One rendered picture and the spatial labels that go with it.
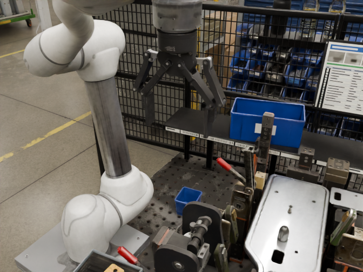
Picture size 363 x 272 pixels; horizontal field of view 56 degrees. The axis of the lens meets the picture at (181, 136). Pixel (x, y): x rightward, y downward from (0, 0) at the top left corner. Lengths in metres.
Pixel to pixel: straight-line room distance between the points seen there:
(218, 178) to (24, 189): 1.81
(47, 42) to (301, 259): 0.91
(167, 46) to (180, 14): 0.06
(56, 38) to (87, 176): 2.27
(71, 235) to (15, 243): 1.45
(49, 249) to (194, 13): 1.14
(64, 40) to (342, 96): 1.14
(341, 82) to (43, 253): 1.38
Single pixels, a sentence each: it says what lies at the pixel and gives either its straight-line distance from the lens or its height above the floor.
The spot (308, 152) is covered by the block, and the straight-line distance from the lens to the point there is 1.43.
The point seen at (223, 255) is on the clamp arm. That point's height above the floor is 1.09.
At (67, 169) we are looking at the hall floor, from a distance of 3.24.
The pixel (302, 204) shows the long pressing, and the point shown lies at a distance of 1.29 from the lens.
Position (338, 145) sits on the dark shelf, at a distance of 1.62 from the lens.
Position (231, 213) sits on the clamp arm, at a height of 1.10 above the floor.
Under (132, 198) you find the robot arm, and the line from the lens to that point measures 1.32.
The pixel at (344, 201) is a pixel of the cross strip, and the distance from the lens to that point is 1.36.
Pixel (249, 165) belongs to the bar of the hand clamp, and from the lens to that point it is 1.15.
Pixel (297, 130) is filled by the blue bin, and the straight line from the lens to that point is 1.50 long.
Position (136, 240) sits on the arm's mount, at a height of 0.74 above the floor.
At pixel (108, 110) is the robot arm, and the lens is 1.17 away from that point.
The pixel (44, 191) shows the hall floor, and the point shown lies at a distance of 3.04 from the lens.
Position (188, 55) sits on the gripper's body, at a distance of 0.66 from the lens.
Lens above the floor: 1.82
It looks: 31 degrees down
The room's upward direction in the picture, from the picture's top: straight up
